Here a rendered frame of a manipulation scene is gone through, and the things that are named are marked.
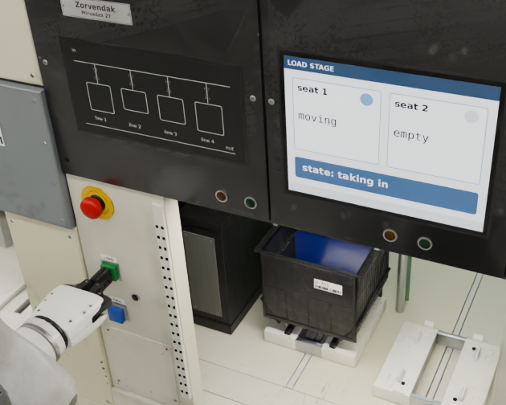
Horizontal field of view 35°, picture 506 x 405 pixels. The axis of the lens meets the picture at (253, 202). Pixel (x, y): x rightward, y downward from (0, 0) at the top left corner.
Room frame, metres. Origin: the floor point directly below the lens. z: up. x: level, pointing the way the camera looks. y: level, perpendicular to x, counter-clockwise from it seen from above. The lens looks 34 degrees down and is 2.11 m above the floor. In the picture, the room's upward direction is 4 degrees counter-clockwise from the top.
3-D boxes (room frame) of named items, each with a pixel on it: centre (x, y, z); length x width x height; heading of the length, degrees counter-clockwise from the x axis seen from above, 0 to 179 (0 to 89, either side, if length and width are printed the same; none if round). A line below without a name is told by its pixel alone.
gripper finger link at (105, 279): (1.11, 0.27, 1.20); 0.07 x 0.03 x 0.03; 151
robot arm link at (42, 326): (0.98, 0.37, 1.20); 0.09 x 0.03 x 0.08; 61
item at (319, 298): (1.33, -0.15, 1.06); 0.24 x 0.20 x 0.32; 61
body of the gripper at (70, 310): (1.04, 0.33, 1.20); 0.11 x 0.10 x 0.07; 151
